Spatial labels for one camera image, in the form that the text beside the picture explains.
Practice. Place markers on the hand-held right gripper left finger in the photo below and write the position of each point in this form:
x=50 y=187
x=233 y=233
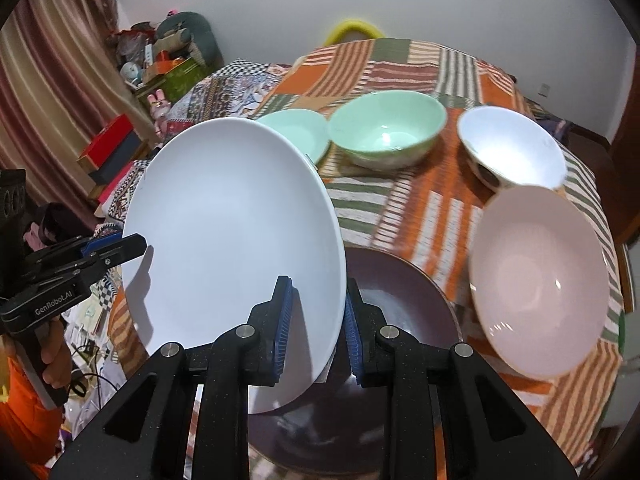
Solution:
x=282 y=330

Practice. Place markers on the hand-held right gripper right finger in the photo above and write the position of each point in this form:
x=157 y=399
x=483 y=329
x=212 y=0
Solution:
x=352 y=335

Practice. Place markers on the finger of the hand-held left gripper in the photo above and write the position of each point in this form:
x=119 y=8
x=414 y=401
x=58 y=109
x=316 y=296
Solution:
x=125 y=250
x=95 y=246

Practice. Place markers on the dark brown plate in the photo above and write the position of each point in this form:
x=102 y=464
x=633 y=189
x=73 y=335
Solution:
x=400 y=290

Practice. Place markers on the white plate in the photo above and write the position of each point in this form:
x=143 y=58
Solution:
x=225 y=235

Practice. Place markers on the pale pink bowl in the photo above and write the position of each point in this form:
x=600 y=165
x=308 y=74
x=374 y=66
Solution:
x=535 y=280

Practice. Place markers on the small mint green bowl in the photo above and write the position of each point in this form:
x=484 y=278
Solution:
x=300 y=130

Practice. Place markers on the large mint green bowl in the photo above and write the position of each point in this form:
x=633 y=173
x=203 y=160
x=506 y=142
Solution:
x=385 y=125

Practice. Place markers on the white bowl with dark pattern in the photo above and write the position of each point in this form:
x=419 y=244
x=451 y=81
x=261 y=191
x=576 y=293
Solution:
x=510 y=145

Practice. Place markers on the person's left forearm orange sleeve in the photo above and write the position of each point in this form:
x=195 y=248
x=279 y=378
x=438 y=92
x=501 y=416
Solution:
x=25 y=410

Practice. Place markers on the person's left hand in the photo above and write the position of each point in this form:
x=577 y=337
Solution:
x=56 y=360

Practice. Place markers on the navy blue box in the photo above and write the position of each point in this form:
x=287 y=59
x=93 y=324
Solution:
x=117 y=160

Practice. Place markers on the red box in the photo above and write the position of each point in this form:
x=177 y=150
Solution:
x=107 y=140

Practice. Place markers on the striped orange patchwork blanket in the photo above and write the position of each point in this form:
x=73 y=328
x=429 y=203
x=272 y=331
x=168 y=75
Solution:
x=425 y=220

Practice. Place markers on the pink bunny toy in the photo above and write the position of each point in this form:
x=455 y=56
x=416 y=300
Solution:
x=160 y=107

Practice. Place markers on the green box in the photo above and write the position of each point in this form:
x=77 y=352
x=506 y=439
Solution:
x=180 y=79

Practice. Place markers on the multicolour patterned quilt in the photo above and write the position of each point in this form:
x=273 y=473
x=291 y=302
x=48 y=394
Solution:
x=225 y=95

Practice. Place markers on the orange box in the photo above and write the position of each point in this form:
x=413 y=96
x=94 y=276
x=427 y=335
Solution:
x=165 y=66

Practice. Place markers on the striped brown curtain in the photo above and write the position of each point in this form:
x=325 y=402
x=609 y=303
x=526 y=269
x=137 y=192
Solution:
x=60 y=60

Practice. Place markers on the dark green plush toy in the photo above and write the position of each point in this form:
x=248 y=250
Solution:
x=200 y=30

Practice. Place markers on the white wall outlet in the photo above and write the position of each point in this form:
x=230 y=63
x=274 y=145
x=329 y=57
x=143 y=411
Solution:
x=543 y=90

